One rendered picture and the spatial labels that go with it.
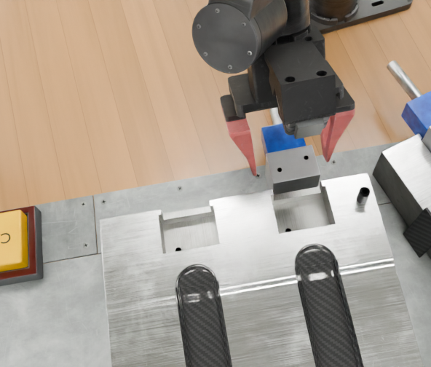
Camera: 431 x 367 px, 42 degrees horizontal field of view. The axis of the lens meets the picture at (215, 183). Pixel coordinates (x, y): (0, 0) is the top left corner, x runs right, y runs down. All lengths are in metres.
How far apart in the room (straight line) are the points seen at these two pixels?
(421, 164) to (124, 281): 0.32
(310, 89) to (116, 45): 0.38
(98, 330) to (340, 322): 0.25
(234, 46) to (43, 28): 0.42
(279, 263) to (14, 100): 0.41
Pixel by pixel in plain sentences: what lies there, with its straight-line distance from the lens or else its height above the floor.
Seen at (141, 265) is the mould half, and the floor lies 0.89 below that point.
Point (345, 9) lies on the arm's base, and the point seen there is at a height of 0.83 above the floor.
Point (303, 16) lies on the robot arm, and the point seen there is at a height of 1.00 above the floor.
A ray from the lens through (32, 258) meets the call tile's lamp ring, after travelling 0.64.
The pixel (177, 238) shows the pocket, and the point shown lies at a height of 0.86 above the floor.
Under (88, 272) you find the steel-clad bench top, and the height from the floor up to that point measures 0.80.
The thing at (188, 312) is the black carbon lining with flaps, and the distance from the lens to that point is 0.52.
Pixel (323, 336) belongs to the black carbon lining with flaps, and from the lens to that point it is 0.52.
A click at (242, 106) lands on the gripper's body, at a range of 0.53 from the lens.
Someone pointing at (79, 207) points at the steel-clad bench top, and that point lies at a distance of 0.66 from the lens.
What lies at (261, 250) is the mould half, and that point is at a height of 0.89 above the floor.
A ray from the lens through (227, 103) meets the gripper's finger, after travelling 0.58.
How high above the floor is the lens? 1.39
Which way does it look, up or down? 65 degrees down
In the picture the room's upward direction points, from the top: 10 degrees counter-clockwise
